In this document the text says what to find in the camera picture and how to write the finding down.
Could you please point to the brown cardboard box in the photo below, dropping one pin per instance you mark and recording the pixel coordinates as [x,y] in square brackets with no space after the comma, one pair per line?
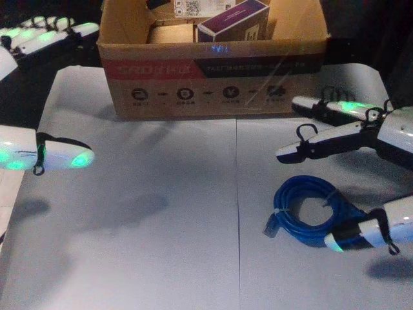
[155,103]

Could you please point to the purple and grey product box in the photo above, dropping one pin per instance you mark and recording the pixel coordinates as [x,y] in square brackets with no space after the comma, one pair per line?
[232,17]

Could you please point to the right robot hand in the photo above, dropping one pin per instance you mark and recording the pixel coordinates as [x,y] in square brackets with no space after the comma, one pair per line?
[342,139]

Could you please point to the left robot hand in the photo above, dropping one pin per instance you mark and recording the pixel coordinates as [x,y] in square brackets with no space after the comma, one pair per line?
[48,37]

